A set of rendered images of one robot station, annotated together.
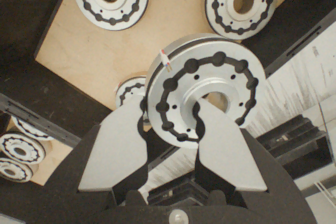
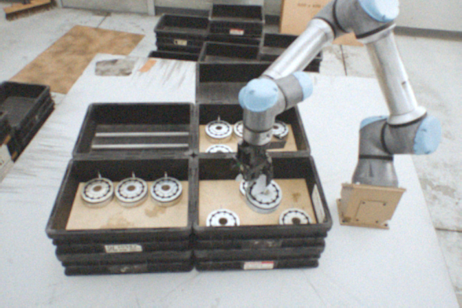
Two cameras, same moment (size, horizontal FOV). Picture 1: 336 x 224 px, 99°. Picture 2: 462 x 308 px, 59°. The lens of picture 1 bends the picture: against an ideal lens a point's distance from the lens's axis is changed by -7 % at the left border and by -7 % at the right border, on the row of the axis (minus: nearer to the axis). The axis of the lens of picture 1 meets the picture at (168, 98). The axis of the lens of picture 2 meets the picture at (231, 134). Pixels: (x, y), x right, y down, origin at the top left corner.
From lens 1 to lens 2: 1.13 m
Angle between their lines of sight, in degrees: 73
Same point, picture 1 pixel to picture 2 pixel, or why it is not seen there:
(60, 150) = (135, 212)
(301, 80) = not seen: outside the picture
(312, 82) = not seen: outside the picture
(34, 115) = (195, 177)
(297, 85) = not seen: outside the picture
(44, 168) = (101, 211)
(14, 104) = (195, 170)
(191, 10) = (276, 216)
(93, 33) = (232, 194)
